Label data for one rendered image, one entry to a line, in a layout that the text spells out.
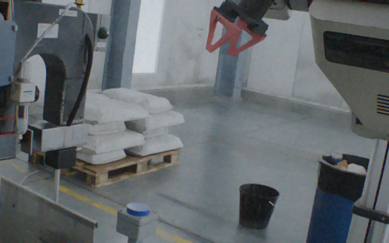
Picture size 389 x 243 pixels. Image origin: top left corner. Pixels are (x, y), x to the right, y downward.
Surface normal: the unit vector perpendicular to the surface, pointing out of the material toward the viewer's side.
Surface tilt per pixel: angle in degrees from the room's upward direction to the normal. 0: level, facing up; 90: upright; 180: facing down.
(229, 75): 90
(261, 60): 90
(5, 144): 90
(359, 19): 40
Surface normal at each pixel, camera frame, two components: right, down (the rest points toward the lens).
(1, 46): 0.98, 0.16
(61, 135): 0.82, 0.22
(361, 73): -0.51, 0.69
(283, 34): -0.55, 0.09
